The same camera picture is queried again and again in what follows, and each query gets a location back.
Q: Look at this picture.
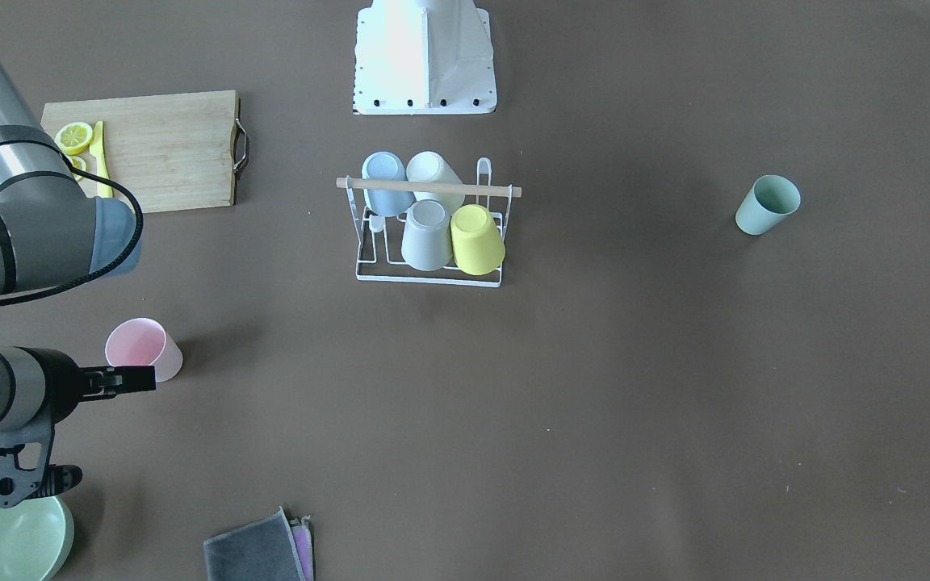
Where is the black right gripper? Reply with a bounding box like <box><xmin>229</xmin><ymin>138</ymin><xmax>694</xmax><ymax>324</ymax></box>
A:
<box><xmin>44</xmin><ymin>349</ymin><xmax>157</xmax><ymax>424</ymax></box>

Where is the pink cup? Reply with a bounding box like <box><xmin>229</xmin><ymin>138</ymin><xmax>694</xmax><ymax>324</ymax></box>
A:
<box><xmin>104</xmin><ymin>319</ymin><xmax>184</xmax><ymax>382</ymax></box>

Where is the teal green cup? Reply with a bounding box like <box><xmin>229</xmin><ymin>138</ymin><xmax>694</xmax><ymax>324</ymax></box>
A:
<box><xmin>735</xmin><ymin>175</ymin><xmax>802</xmax><ymax>236</ymax></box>

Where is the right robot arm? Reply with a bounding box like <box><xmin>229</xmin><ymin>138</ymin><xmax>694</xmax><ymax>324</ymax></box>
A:
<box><xmin>0</xmin><ymin>62</ymin><xmax>141</xmax><ymax>429</ymax></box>

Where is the grey cup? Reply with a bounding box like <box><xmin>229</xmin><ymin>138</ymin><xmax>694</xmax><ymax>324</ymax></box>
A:
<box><xmin>401</xmin><ymin>201</ymin><xmax>453</xmax><ymax>272</ymax></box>

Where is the light blue cup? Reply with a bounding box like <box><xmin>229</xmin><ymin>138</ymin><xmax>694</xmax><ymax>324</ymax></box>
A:
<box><xmin>362</xmin><ymin>151</ymin><xmax>416</xmax><ymax>217</ymax></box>

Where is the white cup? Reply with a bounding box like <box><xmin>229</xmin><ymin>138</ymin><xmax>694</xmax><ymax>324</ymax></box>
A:
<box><xmin>405</xmin><ymin>151</ymin><xmax>465</xmax><ymax>215</ymax></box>

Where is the yellow cup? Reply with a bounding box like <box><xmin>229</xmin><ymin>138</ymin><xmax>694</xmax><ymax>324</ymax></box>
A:
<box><xmin>450</xmin><ymin>203</ymin><xmax>505</xmax><ymax>276</ymax></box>

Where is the green bowl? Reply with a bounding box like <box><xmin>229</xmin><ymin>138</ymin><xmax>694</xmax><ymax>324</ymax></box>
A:
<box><xmin>0</xmin><ymin>497</ymin><xmax>75</xmax><ymax>580</ymax></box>

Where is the grey cloth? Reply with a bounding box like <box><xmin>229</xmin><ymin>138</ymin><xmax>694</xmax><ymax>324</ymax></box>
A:
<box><xmin>203</xmin><ymin>510</ymin><xmax>303</xmax><ymax>580</ymax></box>

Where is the lemon slice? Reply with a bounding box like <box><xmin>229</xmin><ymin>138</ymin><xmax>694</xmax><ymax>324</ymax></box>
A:
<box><xmin>67</xmin><ymin>156</ymin><xmax>87</xmax><ymax>182</ymax></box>
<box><xmin>54</xmin><ymin>122</ymin><xmax>94</xmax><ymax>156</ymax></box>

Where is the wooden cutting board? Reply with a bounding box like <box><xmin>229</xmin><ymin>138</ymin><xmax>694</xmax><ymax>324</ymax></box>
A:
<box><xmin>41</xmin><ymin>90</ymin><xmax>249</xmax><ymax>213</ymax></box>

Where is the yellow plastic knife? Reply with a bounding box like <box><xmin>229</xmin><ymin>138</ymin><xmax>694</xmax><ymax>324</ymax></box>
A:
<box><xmin>89</xmin><ymin>120</ymin><xmax>114</xmax><ymax>199</ymax></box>

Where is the purple cloth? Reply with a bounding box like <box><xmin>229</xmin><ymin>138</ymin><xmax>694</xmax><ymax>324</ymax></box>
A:
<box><xmin>289</xmin><ymin>516</ymin><xmax>315</xmax><ymax>581</ymax></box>

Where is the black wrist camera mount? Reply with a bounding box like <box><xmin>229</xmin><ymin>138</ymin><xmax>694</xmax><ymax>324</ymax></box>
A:
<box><xmin>0</xmin><ymin>411</ymin><xmax>84</xmax><ymax>508</ymax></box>

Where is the white wire cup holder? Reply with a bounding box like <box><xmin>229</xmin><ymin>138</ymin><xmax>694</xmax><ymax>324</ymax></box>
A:
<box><xmin>336</xmin><ymin>157</ymin><xmax>523</xmax><ymax>288</ymax></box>

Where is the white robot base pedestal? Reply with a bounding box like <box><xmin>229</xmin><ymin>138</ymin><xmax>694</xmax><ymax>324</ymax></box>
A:
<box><xmin>352</xmin><ymin>1</ymin><xmax>498</xmax><ymax>115</ymax></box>

